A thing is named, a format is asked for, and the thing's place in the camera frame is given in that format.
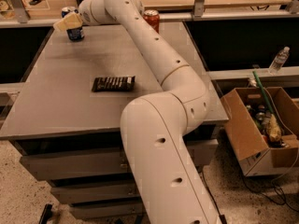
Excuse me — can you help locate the blue pepsi can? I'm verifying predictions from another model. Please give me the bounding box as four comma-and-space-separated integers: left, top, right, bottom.
62, 7, 84, 41

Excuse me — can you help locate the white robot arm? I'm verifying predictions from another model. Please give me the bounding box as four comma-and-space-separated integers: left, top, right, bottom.
54, 0, 221, 224

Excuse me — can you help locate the red coca-cola can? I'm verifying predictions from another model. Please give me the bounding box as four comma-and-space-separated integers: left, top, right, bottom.
143, 9, 160, 32

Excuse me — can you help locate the small black object on shelf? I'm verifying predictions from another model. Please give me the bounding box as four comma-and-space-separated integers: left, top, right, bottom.
29, 0, 42, 6

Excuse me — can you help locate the dark snack bar wrapper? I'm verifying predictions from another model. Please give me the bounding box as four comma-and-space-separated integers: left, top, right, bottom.
92, 77, 135, 92

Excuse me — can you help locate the grey drawer cabinet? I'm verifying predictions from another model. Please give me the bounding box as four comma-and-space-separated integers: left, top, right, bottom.
0, 21, 229, 221

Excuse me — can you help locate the middle grey drawer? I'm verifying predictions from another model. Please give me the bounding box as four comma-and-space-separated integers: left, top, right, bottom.
50, 172, 203, 204

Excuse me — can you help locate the grey drawer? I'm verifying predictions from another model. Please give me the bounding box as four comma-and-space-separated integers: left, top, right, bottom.
50, 172, 203, 204
19, 138, 219, 182
68, 193, 194, 220

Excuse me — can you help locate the top grey drawer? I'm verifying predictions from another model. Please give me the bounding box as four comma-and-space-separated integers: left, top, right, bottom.
19, 138, 219, 182

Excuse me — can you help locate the green stick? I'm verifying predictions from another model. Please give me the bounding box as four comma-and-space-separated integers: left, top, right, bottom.
252, 70, 274, 114

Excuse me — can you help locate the black object on floor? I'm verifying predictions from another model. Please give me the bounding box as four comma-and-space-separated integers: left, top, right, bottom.
38, 204, 52, 224

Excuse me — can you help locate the bottom grey drawer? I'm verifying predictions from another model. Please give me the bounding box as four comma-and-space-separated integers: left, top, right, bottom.
68, 193, 194, 220

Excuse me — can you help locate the clear plastic water bottle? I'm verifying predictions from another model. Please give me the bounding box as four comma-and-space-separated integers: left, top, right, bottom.
268, 47, 290, 75

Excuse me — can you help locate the brown cardboard box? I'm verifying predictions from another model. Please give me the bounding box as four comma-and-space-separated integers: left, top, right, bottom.
221, 87, 299, 176

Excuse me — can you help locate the metal railing frame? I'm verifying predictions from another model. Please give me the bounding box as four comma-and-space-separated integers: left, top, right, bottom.
0, 0, 299, 28

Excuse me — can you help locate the black floor cable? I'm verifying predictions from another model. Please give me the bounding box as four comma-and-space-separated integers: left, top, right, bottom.
200, 168, 299, 224

